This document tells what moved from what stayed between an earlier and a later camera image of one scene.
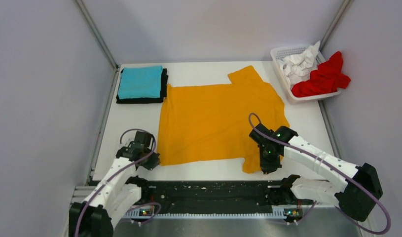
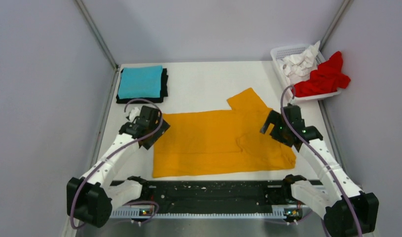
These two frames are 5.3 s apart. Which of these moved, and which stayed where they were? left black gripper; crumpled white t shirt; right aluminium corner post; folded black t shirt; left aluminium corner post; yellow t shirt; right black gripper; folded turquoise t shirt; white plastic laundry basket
Moved: left black gripper; yellow t shirt; right black gripper
Stayed: left aluminium corner post; crumpled white t shirt; folded black t shirt; folded turquoise t shirt; right aluminium corner post; white plastic laundry basket
